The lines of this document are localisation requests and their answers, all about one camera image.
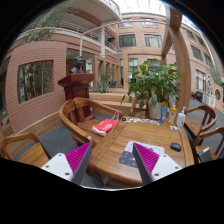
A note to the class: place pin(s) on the wooden table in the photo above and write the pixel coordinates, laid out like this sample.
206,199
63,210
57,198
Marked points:
118,157

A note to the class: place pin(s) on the dark red wooden pedestal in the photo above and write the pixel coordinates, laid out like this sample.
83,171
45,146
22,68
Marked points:
76,85

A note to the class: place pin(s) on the wooden armchair near right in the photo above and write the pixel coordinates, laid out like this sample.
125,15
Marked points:
208,152

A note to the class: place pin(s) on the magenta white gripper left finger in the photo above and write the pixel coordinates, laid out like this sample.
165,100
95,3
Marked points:
70,166

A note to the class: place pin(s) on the white pump bottle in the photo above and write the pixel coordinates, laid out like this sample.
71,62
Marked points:
180,119

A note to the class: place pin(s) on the potted green plant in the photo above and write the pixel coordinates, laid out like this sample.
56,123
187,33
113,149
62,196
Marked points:
149,87

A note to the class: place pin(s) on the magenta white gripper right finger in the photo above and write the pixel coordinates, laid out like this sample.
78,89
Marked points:
152,166

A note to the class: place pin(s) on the wooden armchair near left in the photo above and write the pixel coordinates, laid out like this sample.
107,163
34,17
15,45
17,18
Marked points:
27,146

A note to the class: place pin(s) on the yellow bottle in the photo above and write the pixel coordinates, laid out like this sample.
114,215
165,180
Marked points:
172,115

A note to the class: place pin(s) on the red shopping bag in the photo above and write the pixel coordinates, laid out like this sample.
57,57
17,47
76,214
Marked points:
104,127

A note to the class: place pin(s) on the blue tube bottle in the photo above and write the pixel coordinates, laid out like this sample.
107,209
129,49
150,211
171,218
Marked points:
163,115

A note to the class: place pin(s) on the wooden armchair behind table left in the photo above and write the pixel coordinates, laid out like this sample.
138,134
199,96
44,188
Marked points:
75,114

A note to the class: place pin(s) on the dark bust statue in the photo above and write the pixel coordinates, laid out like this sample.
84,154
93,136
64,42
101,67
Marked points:
78,65

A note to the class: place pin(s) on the black computer mouse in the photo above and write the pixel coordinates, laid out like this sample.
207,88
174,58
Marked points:
175,146

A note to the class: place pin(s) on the wooden armchair far right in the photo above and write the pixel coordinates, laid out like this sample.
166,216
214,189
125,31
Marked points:
204,117

